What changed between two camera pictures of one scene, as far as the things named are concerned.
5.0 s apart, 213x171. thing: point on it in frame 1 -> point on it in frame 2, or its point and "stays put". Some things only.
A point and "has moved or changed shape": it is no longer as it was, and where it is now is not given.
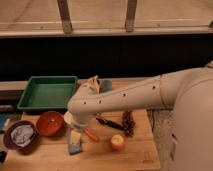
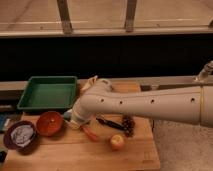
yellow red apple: (117, 142) stays put
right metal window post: (130, 16) stays put
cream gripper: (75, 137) -> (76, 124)
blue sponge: (74, 148) has moved or changed shape
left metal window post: (67, 26) stays put
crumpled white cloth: (22, 134) stays put
